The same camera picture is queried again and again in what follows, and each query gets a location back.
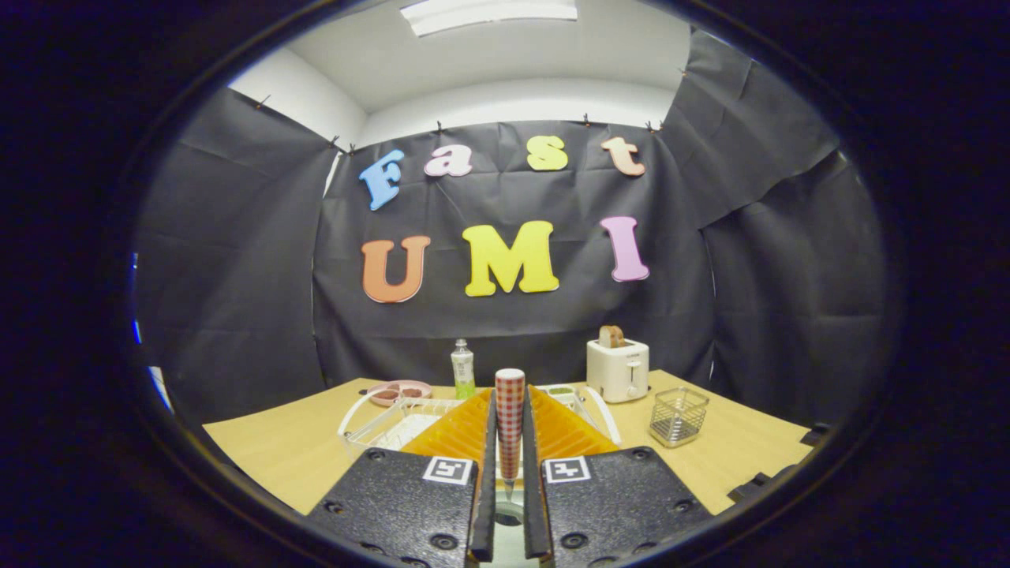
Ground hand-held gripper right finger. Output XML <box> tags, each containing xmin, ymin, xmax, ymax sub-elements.
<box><xmin>522</xmin><ymin>384</ymin><xmax>716</xmax><ymax>567</ymax></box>

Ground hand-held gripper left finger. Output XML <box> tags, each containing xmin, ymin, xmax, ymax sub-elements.
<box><xmin>304</xmin><ymin>387</ymin><xmax>499</xmax><ymax>567</ymax></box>

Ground white wire dish rack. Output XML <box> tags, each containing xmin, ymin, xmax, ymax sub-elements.
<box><xmin>338</xmin><ymin>384</ymin><xmax>623</xmax><ymax>459</ymax></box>

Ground metal wire basket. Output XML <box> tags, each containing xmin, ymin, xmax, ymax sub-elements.
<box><xmin>649</xmin><ymin>387</ymin><xmax>711</xmax><ymax>450</ymax></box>

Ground red checkered handle spoon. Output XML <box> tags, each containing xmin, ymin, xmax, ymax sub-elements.
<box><xmin>495</xmin><ymin>368</ymin><xmax>527</xmax><ymax>503</ymax></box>

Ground pink plate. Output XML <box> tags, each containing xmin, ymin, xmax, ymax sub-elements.
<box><xmin>367</xmin><ymin>380</ymin><xmax>434</xmax><ymax>409</ymax></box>

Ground white toaster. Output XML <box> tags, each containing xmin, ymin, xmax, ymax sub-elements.
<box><xmin>586</xmin><ymin>338</ymin><xmax>651</xmax><ymax>405</ymax></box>

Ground clear bottle with green liquid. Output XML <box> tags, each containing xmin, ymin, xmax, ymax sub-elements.
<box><xmin>451</xmin><ymin>339</ymin><xmax>477</xmax><ymax>401</ymax></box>

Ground black backdrop cloth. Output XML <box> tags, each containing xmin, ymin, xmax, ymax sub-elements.
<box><xmin>130</xmin><ymin>30</ymin><xmax>889</xmax><ymax>444</ymax></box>

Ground ceiling light panel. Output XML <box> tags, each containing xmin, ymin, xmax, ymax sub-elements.
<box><xmin>399</xmin><ymin>0</ymin><xmax>580</xmax><ymax>38</ymax></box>

